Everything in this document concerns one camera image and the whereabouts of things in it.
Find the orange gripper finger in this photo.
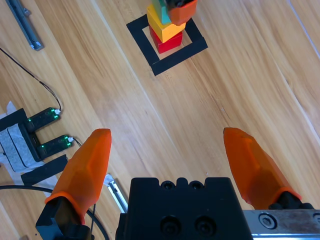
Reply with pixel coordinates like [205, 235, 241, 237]
[223, 127, 315, 211]
[35, 128, 112, 240]
[166, 0, 198, 27]

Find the yellow wooden block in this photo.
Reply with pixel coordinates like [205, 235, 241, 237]
[146, 3, 187, 43]

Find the green wooden block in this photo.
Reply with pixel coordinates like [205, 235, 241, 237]
[151, 0, 173, 25]

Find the red wooden block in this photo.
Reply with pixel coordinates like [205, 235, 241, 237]
[148, 24, 184, 55]

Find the black board with green lights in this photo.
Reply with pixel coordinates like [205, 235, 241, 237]
[36, 134, 75, 158]
[26, 107, 61, 128]

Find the black tape strip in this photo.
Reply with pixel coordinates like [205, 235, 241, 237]
[20, 154, 69, 187]

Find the black tape square outline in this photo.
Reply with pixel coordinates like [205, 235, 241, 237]
[126, 13, 209, 77]

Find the grey foam pad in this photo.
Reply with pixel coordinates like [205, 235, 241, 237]
[0, 128, 25, 173]
[8, 124, 35, 167]

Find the black sensor device with LEDs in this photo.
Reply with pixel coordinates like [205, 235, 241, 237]
[0, 101, 58, 193]

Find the short aluminium rail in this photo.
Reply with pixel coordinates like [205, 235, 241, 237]
[103, 174, 129, 213]

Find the thin black table cable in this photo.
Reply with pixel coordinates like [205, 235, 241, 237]
[89, 203, 98, 240]

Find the black sensor bracket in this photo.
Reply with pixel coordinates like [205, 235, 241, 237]
[0, 107, 42, 162]

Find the thin black sensor wire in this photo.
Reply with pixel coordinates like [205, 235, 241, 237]
[0, 47, 62, 113]

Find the long aluminium rail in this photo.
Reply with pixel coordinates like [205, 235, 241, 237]
[4, 0, 45, 52]

